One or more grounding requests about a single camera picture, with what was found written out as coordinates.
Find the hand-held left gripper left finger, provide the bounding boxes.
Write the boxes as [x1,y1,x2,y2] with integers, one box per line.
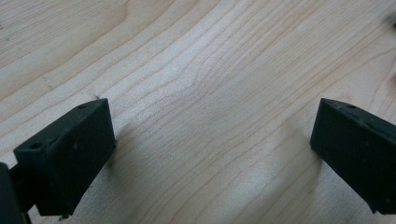
[12,97,118,220]

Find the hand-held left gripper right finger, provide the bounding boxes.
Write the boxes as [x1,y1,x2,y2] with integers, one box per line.
[309,97,396,216]

